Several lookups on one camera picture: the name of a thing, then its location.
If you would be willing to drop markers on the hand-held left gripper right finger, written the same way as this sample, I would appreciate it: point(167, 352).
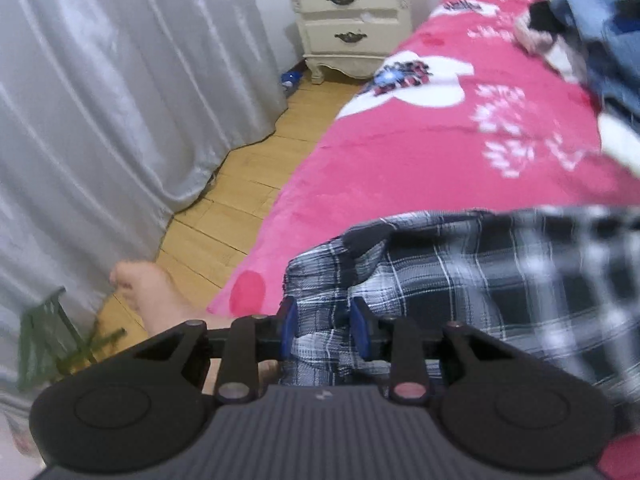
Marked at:
point(359, 325)

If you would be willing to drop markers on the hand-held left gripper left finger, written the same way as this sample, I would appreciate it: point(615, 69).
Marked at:
point(290, 320)

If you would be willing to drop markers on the black white plaid shirt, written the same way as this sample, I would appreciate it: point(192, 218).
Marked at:
point(475, 285)

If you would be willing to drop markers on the person's bare foot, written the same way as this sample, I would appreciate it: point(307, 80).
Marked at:
point(160, 295)

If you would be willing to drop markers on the pink floral bed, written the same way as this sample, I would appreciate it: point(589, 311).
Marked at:
point(400, 160)

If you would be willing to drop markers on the blue bottle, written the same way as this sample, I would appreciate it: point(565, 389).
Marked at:
point(291, 82)

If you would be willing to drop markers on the green folding stool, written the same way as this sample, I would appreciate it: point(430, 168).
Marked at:
point(45, 325)

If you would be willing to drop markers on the grey satin curtain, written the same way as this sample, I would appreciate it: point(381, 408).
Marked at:
point(125, 85)

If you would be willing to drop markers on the cream two-drawer nightstand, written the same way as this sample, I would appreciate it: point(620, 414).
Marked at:
point(350, 15)

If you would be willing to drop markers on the cream cloth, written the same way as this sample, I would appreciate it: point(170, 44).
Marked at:
point(620, 135)

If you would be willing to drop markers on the black patterned cloth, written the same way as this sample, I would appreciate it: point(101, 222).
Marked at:
point(545, 15)

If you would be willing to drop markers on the blue denim jeans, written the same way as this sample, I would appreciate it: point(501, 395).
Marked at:
point(615, 50)

